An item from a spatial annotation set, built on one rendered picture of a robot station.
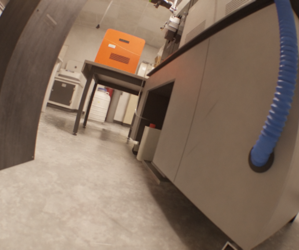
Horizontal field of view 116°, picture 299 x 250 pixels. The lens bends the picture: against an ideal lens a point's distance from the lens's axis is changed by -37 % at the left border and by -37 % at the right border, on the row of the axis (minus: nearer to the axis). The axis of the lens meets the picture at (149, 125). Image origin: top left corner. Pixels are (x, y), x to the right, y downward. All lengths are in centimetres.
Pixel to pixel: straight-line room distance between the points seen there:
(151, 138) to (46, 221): 93
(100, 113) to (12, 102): 255
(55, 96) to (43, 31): 352
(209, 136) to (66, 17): 71
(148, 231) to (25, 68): 66
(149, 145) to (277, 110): 100
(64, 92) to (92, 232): 377
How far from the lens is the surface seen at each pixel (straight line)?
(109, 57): 152
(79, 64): 460
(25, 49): 59
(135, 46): 160
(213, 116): 41
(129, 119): 419
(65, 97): 399
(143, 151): 114
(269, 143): 25
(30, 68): 61
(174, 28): 139
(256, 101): 33
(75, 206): 50
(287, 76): 26
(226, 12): 78
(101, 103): 299
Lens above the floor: 31
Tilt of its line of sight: 1 degrees down
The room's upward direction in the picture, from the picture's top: 16 degrees clockwise
